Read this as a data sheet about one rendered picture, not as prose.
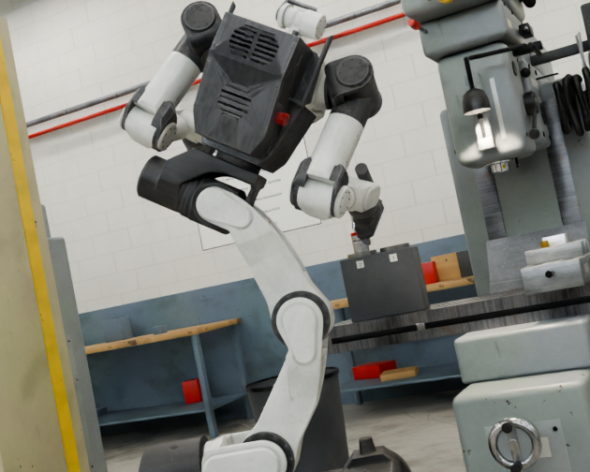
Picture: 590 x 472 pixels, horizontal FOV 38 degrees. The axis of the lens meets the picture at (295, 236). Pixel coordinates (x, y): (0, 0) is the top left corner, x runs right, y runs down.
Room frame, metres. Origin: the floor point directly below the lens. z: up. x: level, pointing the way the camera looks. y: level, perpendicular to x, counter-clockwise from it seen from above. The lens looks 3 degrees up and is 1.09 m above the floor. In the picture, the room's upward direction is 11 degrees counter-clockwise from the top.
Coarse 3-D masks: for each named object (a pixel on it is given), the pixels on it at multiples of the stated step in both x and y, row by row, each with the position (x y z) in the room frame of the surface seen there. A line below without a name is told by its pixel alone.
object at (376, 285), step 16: (352, 256) 2.53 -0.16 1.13; (368, 256) 2.50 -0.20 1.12; (384, 256) 2.49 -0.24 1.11; (400, 256) 2.48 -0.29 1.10; (416, 256) 2.51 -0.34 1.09; (352, 272) 2.52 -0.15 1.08; (368, 272) 2.50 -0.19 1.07; (384, 272) 2.49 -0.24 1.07; (400, 272) 2.48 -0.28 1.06; (416, 272) 2.47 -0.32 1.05; (352, 288) 2.52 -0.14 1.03; (368, 288) 2.51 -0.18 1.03; (384, 288) 2.49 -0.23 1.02; (400, 288) 2.48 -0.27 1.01; (416, 288) 2.47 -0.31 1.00; (352, 304) 2.52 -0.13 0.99; (368, 304) 2.51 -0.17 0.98; (384, 304) 2.50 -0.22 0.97; (400, 304) 2.48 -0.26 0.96; (416, 304) 2.47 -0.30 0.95; (352, 320) 2.52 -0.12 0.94
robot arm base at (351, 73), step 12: (336, 60) 1.99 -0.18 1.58; (348, 60) 1.97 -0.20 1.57; (360, 60) 1.97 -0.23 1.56; (336, 72) 1.97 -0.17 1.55; (348, 72) 1.96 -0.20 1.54; (360, 72) 1.96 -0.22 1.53; (372, 72) 1.95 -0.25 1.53; (336, 84) 1.97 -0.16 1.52; (348, 84) 1.95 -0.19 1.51; (360, 84) 1.95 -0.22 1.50; (336, 96) 1.96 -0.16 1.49
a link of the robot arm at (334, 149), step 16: (336, 128) 1.97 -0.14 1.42; (352, 128) 1.98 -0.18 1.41; (320, 144) 1.97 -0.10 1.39; (336, 144) 1.96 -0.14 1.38; (352, 144) 1.98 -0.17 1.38; (304, 160) 1.98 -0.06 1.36; (320, 160) 1.95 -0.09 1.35; (336, 160) 1.96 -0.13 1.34; (304, 176) 1.97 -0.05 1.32; (320, 176) 1.95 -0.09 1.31; (336, 176) 1.95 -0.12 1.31; (336, 192) 1.95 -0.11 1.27; (336, 208) 1.96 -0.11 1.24
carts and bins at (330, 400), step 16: (336, 368) 4.31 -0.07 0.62; (256, 384) 4.38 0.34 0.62; (272, 384) 4.45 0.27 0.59; (336, 384) 4.17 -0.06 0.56; (256, 400) 4.12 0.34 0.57; (320, 400) 4.06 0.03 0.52; (336, 400) 4.15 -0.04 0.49; (256, 416) 4.16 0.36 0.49; (320, 416) 4.06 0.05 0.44; (336, 416) 4.13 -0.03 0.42; (320, 432) 4.06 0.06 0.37; (336, 432) 4.12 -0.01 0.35; (304, 448) 4.04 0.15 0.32; (320, 448) 4.06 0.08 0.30; (336, 448) 4.11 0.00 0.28; (304, 464) 4.04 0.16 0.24; (320, 464) 4.06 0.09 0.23; (336, 464) 4.10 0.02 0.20
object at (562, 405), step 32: (480, 384) 2.21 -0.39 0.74; (512, 384) 2.12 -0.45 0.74; (544, 384) 2.03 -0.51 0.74; (576, 384) 1.99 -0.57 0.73; (480, 416) 2.08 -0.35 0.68; (512, 416) 2.05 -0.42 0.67; (544, 416) 2.02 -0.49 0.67; (576, 416) 1.99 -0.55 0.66; (480, 448) 2.08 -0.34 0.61; (544, 448) 2.02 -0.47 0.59; (576, 448) 1.99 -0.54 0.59
